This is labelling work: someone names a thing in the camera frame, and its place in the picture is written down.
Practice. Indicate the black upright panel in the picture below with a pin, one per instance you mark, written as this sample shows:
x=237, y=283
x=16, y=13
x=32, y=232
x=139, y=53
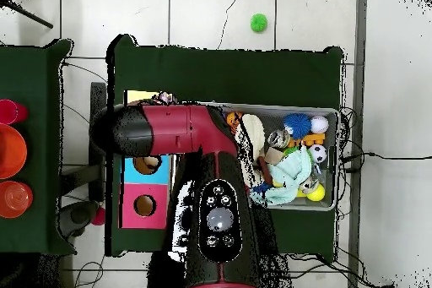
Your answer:
x=98, y=95

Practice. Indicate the shallow clear mesh bin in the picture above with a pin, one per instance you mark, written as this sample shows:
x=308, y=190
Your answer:
x=303, y=204

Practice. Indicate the wooden box with three holes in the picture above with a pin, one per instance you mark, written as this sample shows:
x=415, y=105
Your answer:
x=158, y=200

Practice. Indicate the white baseball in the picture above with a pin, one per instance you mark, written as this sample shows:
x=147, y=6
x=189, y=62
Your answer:
x=319, y=124

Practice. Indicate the orange red round object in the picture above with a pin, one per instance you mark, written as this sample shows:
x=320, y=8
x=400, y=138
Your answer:
x=15, y=199

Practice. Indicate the colourful patterned paper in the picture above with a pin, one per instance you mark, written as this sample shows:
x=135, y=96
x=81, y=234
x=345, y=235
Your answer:
x=165, y=98

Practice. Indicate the orange bowl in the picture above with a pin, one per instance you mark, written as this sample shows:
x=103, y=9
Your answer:
x=11, y=151

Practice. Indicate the black slanted rod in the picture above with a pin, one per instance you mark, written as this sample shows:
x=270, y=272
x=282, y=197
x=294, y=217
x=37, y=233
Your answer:
x=30, y=15

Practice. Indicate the pink round object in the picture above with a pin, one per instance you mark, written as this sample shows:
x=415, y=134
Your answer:
x=10, y=111

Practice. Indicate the black and white soccer ball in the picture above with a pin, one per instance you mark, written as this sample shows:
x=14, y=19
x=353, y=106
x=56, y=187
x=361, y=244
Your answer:
x=318, y=153

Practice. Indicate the mint green cloth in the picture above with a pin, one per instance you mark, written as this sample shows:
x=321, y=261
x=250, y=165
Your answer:
x=290, y=173

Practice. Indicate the orange mini basketball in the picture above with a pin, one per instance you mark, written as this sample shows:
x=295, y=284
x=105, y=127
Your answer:
x=233, y=118

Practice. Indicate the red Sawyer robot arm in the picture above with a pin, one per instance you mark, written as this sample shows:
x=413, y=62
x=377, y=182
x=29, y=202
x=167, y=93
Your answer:
x=175, y=129

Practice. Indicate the blue spiky ball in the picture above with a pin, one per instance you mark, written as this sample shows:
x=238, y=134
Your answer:
x=297, y=126

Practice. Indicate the green spiky ball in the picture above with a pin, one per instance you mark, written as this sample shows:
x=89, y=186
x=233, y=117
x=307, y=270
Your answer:
x=259, y=22

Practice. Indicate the dark green side table cloth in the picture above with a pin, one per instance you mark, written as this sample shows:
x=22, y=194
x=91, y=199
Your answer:
x=30, y=65

